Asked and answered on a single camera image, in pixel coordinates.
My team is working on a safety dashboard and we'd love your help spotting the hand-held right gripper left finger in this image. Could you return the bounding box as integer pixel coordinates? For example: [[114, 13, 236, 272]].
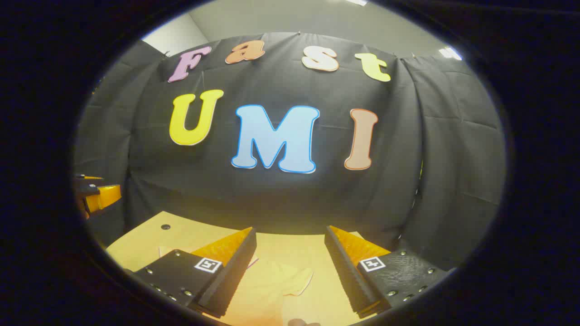
[[130, 226, 257, 318]]

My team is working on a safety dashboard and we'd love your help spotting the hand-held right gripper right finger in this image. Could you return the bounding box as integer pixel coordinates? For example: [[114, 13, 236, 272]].
[[324, 225, 450, 319]]

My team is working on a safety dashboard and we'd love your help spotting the orange T-shirt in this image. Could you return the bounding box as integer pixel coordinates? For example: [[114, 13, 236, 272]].
[[159, 246, 314, 326]]

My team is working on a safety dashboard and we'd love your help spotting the black backdrop cloth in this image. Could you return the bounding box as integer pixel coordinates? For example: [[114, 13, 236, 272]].
[[72, 32, 507, 272]]

